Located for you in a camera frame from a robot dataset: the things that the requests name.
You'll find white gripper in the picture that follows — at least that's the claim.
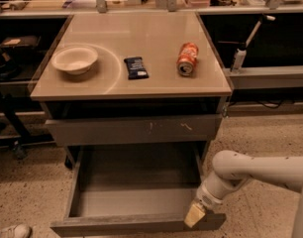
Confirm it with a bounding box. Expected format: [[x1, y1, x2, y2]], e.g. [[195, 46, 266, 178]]
[[184, 181, 222, 228]]

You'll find grey drawer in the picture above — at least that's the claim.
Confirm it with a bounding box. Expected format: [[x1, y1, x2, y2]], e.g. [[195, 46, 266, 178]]
[[50, 142, 227, 238], [46, 114, 222, 146]]

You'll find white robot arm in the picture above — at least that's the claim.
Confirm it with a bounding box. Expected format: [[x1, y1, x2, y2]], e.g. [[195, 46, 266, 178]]
[[184, 150, 303, 238]]

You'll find grey top drawer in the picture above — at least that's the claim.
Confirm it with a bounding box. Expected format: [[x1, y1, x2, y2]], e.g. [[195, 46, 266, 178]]
[[46, 114, 222, 146]]

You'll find grey drawer cabinet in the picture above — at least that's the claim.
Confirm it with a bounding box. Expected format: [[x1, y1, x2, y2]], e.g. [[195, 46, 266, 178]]
[[31, 12, 232, 165]]

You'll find orange soda can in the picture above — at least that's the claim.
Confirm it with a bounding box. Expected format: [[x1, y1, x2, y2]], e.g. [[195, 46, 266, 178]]
[[176, 43, 198, 76]]

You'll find dark blue snack packet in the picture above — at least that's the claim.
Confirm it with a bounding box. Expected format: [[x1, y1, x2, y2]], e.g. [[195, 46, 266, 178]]
[[124, 57, 149, 80]]

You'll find white bottle with rod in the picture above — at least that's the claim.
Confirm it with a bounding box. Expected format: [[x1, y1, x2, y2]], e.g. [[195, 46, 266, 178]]
[[230, 14, 275, 72]]

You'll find white shoe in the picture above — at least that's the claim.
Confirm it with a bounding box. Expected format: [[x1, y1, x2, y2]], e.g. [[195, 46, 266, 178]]
[[0, 224, 32, 238]]

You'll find white paper bowl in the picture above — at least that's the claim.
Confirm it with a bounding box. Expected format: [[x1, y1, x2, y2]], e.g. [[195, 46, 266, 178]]
[[50, 46, 98, 75]]

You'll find black office chair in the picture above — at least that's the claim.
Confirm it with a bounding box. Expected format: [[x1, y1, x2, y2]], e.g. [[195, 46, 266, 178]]
[[0, 26, 52, 160]]

